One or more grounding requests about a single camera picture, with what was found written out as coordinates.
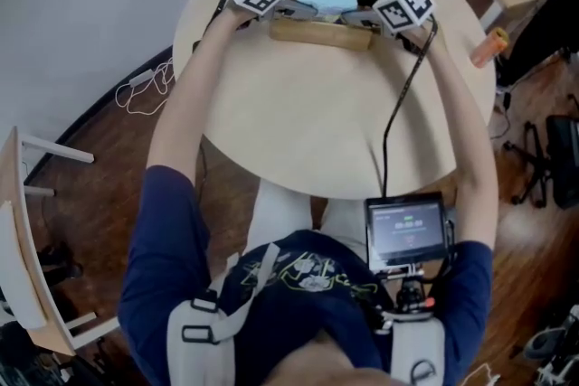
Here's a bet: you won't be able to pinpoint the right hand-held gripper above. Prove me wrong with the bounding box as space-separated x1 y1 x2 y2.
340 0 435 47

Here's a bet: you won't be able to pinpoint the wooden container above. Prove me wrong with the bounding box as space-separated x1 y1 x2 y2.
269 16 374 52

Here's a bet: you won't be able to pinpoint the person's right forearm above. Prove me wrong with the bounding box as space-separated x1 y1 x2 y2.
402 24 499 250

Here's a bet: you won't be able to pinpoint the person's left forearm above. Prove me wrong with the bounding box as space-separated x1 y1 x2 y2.
147 6 257 182

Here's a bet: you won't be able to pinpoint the orange bottle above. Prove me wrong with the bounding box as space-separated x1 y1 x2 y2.
469 26 510 69

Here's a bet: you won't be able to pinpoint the white trousers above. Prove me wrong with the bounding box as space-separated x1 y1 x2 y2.
247 178 368 259

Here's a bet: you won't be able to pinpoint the black tablet screen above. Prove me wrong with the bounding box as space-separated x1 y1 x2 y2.
364 191 450 273

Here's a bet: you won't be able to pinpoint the black office chair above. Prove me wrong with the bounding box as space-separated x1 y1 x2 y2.
502 114 579 211

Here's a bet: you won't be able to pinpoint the navy blue shirt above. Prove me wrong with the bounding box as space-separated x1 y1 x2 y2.
117 165 494 386

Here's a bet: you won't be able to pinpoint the white chest harness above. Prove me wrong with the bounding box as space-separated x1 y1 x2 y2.
166 240 447 386

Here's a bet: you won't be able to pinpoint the white wooden chair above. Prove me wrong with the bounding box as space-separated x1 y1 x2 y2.
0 125 119 359

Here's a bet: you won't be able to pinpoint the grey wheeled equipment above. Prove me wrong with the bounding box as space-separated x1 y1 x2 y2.
522 305 579 386

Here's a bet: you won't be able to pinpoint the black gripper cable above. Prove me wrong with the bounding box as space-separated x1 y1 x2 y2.
382 14 440 200

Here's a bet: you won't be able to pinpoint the white charger with cable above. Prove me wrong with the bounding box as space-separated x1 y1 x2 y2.
114 56 176 117

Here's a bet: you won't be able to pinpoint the tablet mount bracket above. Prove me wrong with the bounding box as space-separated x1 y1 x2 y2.
373 264 438 324

